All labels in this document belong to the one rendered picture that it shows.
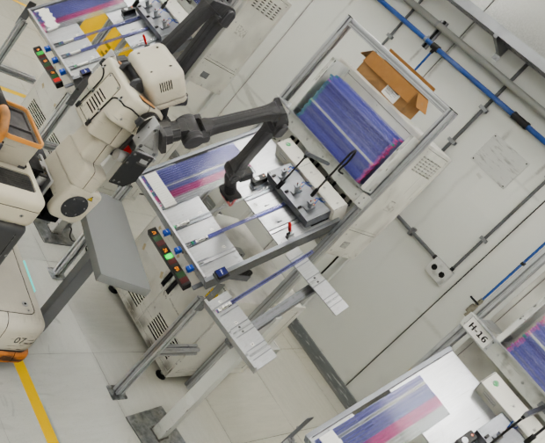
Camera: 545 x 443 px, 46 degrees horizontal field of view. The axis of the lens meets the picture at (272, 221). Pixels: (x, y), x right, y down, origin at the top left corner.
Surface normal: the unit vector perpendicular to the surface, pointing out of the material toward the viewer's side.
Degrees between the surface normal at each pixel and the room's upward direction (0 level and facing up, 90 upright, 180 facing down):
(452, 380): 44
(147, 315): 90
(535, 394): 90
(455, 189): 90
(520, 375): 90
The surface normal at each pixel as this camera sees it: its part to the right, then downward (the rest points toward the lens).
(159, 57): -0.01, -0.64
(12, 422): 0.65, -0.70
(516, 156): -0.55, -0.15
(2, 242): 0.47, 0.67
